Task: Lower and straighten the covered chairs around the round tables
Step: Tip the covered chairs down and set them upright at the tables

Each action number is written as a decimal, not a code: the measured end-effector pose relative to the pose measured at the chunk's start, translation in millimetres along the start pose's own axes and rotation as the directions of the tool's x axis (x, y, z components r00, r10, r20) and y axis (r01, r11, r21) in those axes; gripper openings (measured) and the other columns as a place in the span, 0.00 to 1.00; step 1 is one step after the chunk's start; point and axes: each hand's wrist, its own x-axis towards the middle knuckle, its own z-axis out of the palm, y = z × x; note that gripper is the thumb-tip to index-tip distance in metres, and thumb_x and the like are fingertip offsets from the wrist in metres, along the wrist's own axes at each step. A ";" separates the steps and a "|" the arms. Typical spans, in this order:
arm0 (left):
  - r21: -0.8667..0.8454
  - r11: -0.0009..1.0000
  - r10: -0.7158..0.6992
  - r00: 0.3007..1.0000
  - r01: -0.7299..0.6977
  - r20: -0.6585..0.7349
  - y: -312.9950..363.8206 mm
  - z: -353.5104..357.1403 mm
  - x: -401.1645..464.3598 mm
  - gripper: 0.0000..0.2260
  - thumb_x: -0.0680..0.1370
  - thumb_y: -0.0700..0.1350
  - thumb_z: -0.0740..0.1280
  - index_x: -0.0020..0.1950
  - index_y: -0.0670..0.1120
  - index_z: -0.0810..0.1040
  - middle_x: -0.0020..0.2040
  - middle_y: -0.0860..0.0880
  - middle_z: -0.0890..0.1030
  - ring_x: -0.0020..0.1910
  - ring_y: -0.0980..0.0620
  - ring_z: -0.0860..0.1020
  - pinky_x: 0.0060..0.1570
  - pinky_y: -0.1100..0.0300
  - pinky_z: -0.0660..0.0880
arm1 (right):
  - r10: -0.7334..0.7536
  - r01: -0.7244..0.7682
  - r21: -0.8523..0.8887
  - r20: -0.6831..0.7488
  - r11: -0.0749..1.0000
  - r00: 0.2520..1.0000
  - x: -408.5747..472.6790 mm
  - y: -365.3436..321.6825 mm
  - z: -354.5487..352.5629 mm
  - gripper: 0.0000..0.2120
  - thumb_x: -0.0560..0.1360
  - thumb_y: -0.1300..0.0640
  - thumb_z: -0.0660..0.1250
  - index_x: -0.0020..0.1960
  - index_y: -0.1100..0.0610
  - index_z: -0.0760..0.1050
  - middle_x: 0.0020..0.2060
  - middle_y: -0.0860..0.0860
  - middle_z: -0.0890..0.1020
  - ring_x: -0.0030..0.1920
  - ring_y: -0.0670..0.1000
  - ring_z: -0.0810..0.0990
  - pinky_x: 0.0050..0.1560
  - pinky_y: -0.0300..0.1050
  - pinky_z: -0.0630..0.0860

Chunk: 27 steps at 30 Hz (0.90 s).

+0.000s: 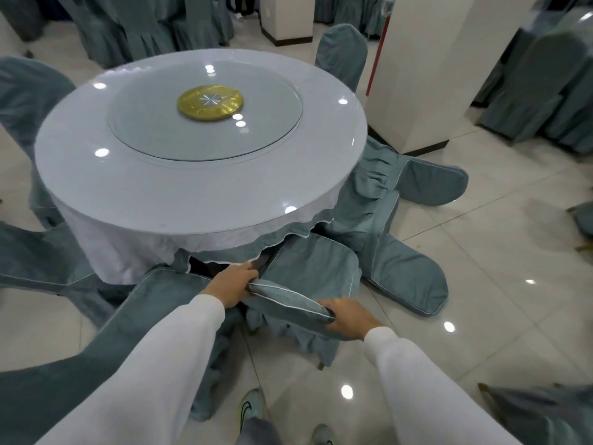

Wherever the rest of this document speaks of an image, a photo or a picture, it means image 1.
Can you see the person's right forearm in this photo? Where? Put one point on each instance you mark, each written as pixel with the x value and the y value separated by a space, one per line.
pixel 426 398

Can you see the person's right shoe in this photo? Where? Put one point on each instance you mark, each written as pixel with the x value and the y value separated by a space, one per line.
pixel 323 435

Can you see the person's left forearm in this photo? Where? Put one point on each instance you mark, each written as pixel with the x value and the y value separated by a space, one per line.
pixel 139 375

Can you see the teal covered chair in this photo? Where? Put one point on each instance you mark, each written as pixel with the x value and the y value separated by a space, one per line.
pixel 533 88
pixel 37 264
pixel 431 180
pixel 340 55
pixel 28 97
pixel 407 278
pixel 315 264
pixel 574 125
pixel 584 220
pixel 546 417
pixel 69 389

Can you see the person's right hand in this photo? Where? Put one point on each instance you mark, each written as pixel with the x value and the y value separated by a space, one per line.
pixel 352 322

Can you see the round white clothed table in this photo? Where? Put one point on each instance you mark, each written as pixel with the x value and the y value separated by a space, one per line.
pixel 92 180

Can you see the person's shoe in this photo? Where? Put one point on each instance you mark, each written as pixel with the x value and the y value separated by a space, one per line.
pixel 323 435
pixel 250 410

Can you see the cluster of teal banquet chairs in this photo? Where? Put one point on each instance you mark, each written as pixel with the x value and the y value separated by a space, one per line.
pixel 352 13
pixel 139 27

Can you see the gold turntable hub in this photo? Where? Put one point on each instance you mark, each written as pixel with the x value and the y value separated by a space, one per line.
pixel 194 111

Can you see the person's left hand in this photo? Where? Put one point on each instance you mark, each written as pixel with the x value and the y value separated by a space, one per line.
pixel 231 287

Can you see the round glass turntable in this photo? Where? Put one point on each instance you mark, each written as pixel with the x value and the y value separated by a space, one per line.
pixel 153 134

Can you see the red pillar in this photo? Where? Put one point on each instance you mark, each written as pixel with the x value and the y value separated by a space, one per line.
pixel 377 55

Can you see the person's grey trousers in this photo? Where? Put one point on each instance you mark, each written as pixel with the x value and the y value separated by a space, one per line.
pixel 257 433

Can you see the person's left shoe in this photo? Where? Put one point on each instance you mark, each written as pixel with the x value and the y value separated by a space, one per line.
pixel 250 410

